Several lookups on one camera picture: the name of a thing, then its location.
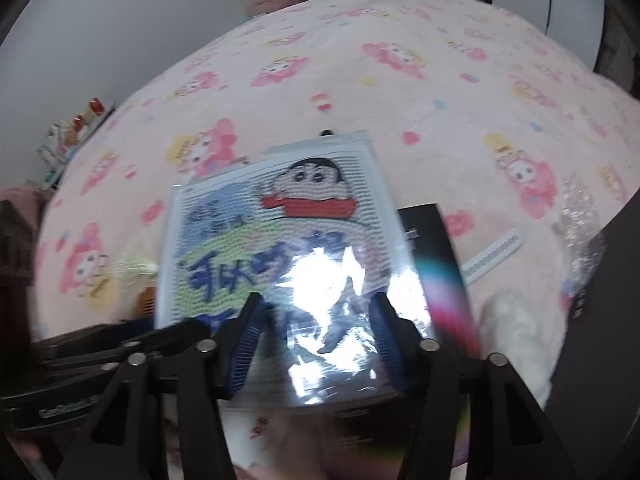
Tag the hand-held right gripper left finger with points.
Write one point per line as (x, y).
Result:
(249, 345)

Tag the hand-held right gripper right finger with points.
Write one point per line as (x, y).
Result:
(389, 347)

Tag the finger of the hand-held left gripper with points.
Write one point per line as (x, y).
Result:
(100, 340)

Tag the wooden comb with tassel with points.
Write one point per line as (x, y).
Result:
(135, 267)

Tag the black screen protector box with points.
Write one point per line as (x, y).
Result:
(425, 230)

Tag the cartoon diamond painting packet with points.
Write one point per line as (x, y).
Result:
(300, 200)

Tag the black cardboard box container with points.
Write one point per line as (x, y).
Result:
(600, 335)

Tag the white plush toy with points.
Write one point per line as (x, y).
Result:
(520, 330)

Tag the white wrist watch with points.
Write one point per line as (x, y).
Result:
(492, 255)

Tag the pink towel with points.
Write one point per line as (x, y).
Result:
(22, 200)

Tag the clutter on side shelf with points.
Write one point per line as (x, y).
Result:
(70, 140)

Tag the clear plastic wrap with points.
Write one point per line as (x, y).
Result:
(582, 220)

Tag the pink cartoon printed blanket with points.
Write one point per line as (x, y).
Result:
(350, 85)

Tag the pink cushion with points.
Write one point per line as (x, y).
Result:
(262, 6)

